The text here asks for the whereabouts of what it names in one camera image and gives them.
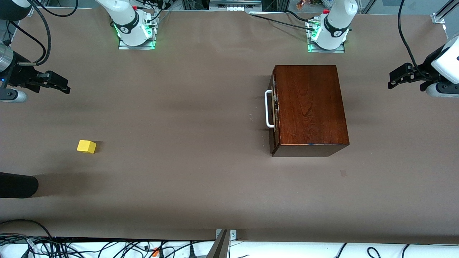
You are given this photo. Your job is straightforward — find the yellow block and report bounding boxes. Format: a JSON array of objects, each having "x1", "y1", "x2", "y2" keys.
[{"x1": 77, "y1": 140, "x2": 97, "y2": 154}]

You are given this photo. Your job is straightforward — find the wooden drawer with white handle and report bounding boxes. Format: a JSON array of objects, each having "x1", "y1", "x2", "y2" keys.
[{"x1": 265, "y1": 70, "x2": 280, "y2": 155}]

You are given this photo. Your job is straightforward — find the dark brown wooden cabinet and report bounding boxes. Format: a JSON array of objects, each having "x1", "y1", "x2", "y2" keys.
[{"x1": 270, "y1": 65, "x2": 350, "y2": 157}]

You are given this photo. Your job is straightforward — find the black cylindrical object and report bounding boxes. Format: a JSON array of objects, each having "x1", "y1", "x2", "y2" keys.
[{"x1": 0, "y1": 172, "x2": 39, "y2": 199}]

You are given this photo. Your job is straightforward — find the dark slanted bar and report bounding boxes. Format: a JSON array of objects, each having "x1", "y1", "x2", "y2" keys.
[{"x1": 206, "y1": 229, "x2": 230, "y2": 258}]

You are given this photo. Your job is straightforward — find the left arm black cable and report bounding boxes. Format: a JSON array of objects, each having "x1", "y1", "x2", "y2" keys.
[{"x1": 398, "y1": 0, "x2": 421, "y2": 74}]

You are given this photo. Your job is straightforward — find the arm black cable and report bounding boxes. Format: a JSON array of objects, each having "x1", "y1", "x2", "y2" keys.
[
  {"x1": 398, "y1": 0, "x2": 421, "y2": 74},
  {"x1": 6, "y1": 0, "x2": 79, "y2": 67}
]

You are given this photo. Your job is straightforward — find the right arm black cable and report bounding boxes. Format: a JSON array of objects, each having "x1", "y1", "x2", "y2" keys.
[{"x1": 6, "y1": 0, "x2": 79, "y2": 67}]

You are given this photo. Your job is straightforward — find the aluminium frame profile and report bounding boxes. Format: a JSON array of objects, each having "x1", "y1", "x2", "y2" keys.
[{"x1": 431, "y1": 0, "x2": 459, "y2": 25}]

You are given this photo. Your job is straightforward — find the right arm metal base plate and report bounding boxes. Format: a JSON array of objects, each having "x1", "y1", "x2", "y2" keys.
[{"x1": 118, "y1": 11, "x2": 157, "y2": 50}]

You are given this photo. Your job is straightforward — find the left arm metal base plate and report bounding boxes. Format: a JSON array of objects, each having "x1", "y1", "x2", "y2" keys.
[{"x1": 307, "y1": 19, "x2": 346, "y2": 53}]

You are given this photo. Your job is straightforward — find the long black table cable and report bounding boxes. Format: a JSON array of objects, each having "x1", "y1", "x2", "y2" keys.
[{"x1": 249, "y1": 10, "x2": 320, "y2": 31}]

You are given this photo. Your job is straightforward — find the metal edge bracket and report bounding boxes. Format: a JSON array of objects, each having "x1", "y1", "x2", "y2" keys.
[{"x1": 216, "y1": 229, "x2": 236, "y2": 241}]

